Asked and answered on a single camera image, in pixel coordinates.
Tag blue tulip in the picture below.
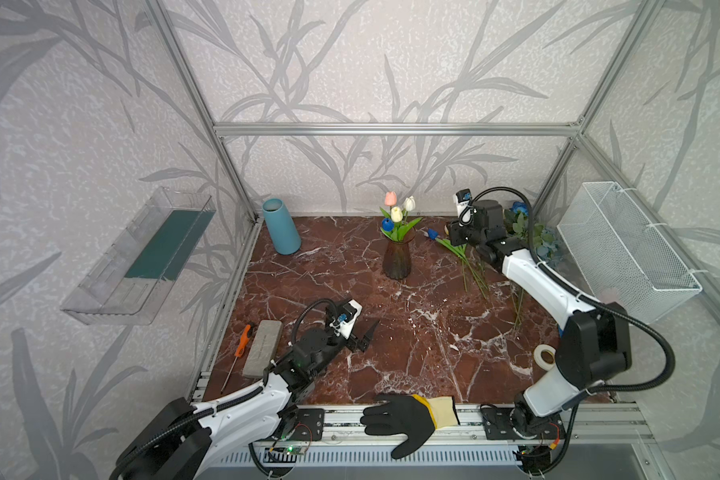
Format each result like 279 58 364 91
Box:
381 217 396 241
426 228 489 301

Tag white tulip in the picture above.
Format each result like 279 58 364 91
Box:
397 196 421 241

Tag pale cream tulip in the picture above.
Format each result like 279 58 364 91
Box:
390 206 404 241

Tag pink glass vase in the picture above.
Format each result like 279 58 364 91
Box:
382 232 414 280

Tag pink tulip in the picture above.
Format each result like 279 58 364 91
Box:
381 191 397 218

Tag teal ceramic vase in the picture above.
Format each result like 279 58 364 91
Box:
262 198 301 255

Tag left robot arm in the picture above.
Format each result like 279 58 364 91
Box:
110 321 379 479

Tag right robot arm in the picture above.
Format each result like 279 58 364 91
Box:
448 190 676 439

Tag grey sharpening stone block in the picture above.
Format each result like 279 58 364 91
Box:
242 320 283 379

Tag blue green flower bouquet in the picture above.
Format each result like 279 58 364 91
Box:
504 201 563 268

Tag black and yellow work glove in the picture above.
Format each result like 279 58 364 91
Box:
360 394 460 460

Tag white tape roll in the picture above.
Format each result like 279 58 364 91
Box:
533 344 556 371

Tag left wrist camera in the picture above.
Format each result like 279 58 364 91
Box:
330 299 362 340

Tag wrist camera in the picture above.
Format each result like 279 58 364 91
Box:
454 188 472 225
330 299 362 340

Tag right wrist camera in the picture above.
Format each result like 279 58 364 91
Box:
454 188 472 225

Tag orange handled screwdriver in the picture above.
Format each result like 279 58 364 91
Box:
221 324 254 392

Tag white wire basket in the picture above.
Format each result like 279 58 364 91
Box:
558 181 703 323

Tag clear acrylic wall shelf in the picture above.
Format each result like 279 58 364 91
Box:
61 187 216 326

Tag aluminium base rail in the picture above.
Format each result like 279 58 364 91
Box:
191 403 658 448

